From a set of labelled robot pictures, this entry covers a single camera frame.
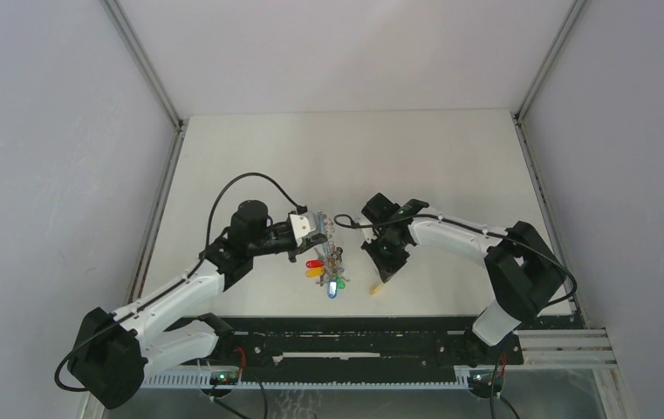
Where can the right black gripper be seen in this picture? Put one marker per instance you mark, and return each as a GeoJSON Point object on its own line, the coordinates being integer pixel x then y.
{"type": "Point", "coordinates": [387, 268]}

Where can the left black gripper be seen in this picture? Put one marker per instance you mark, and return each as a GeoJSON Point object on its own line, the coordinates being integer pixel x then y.
{"type": "Point", "coordinates": [305, 243]}

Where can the yellow tagged key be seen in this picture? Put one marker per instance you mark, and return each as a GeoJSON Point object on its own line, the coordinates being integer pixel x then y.
{"type": "Point", "coordinates": [376, 288]}

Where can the bunch of coloured tagged keys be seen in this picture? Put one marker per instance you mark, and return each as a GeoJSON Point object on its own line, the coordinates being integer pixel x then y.
{"type": "Point", "coordinates": [327, 269]}

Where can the blue handled metal keyring holder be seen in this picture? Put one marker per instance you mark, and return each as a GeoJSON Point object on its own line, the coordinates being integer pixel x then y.
{"type": "Point", "coordinates": [326, 226]}

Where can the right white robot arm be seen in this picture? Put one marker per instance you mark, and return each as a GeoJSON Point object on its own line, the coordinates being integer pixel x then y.
{"type": "Point", "coordinates": [524, 273]}

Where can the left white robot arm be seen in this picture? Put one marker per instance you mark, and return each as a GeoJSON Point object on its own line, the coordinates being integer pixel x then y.
{"type": "Point", "coordinates": [114, 352]}

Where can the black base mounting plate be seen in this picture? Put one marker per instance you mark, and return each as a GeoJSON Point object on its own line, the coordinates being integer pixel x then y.
{"type": "Point", "coordinates": [384, 349]}

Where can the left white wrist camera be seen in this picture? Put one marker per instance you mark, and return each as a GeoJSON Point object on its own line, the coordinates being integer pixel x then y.
{"type": "Point", "coordinates": [303, 226]}

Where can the aluminium frame rail left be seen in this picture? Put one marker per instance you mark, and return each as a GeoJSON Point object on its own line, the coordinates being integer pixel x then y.
{"type": "Point", "coordinates": [166, 145]}

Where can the aluminium frame rail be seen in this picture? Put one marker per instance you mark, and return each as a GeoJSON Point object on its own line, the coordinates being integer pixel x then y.
{"type": "Point", "coordinates": [166, 145]}
{"type": "Point", "coordinates": [536, 163]}

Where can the white slotted cable duct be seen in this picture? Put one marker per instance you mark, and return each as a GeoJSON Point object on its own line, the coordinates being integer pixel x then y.
{"type": "Point", "coordinates": [204, 379]}

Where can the aluminium frame rail right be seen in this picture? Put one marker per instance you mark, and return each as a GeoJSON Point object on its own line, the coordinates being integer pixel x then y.
{"type": "Point", "coordinates": [536, 163]}

